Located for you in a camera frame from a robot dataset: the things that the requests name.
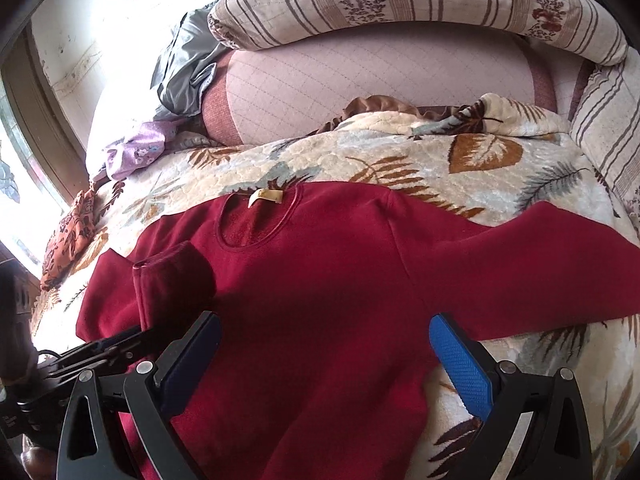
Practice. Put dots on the purple floral cloth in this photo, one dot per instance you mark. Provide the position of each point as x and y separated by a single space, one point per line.
140 147

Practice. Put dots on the red sweater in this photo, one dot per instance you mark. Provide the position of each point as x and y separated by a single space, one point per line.
325 310

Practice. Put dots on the white pillow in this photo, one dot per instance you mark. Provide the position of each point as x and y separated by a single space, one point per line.
125 115

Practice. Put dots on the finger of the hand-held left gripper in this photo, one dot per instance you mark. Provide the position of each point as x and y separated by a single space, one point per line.
107 340
100 357

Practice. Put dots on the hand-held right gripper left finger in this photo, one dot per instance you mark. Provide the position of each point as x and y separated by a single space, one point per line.
192 360

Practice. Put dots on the leaf print blanket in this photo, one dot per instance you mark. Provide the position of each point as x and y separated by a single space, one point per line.
400 160

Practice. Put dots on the orange floral cloth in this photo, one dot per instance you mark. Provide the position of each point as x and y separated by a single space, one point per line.
70 235

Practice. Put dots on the stained glass window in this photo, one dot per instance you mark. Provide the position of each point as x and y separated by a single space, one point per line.
45 125

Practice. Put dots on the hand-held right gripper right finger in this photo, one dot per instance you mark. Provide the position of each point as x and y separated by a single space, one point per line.
460 365

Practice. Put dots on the pink quilted mattress cover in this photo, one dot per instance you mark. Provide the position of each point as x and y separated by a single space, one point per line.
350 70

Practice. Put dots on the person's left hand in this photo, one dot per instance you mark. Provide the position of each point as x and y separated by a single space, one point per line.
39 464

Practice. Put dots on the grey cloth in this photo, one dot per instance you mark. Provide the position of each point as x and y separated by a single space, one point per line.
185 70

